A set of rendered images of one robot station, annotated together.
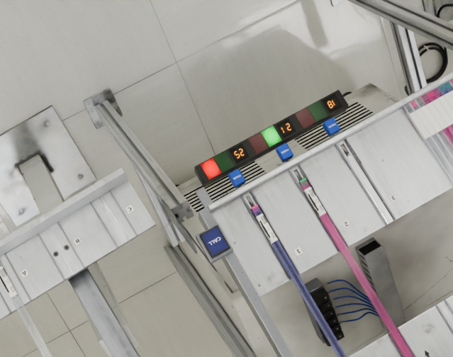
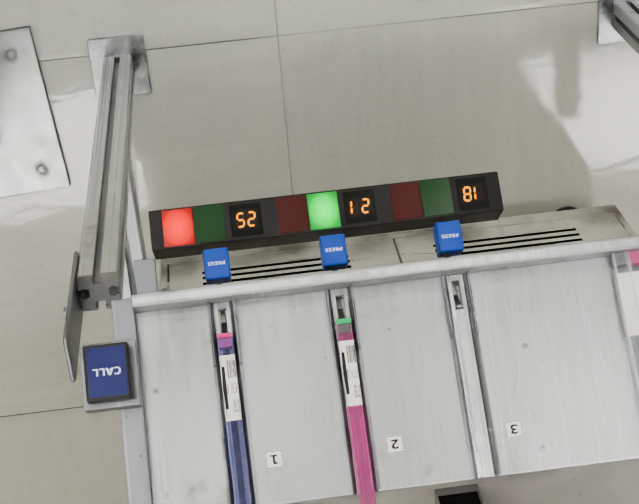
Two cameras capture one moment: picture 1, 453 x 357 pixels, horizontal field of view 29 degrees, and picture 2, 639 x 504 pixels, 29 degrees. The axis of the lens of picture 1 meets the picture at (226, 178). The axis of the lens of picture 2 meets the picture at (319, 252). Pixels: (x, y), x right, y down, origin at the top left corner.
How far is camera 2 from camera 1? 65 cm
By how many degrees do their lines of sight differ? 6
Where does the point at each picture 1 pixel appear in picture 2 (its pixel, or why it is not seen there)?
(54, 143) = (12, 94)
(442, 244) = not seen: outside the picture
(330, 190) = (393, 362)
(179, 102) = (261, 108)
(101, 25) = not seen: outside the picture
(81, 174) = (44, 167)
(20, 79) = not seen: outside the picture
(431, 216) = (607, 489)
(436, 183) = (615, 434)
